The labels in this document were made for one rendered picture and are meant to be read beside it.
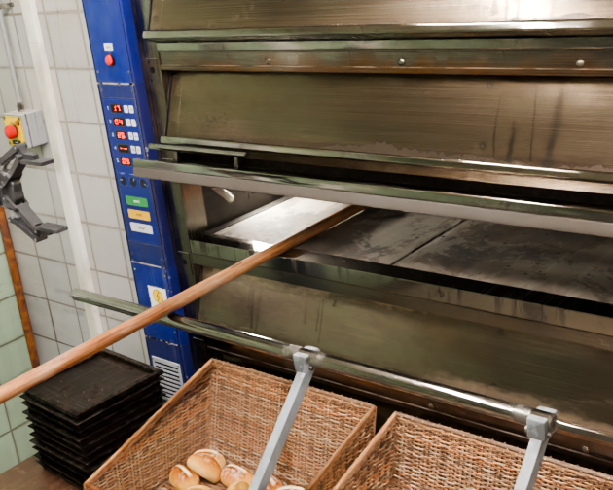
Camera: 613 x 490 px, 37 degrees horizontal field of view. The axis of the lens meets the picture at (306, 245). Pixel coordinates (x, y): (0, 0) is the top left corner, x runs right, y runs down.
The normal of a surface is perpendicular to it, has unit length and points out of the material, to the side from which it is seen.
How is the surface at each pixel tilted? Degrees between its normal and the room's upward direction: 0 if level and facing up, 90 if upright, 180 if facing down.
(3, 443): 90
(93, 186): 90
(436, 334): 70
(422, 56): 90
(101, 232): 90
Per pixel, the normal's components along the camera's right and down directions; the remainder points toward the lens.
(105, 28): -0.63, 0.32
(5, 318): 0.77, 0.13
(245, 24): -0.63, -0.01
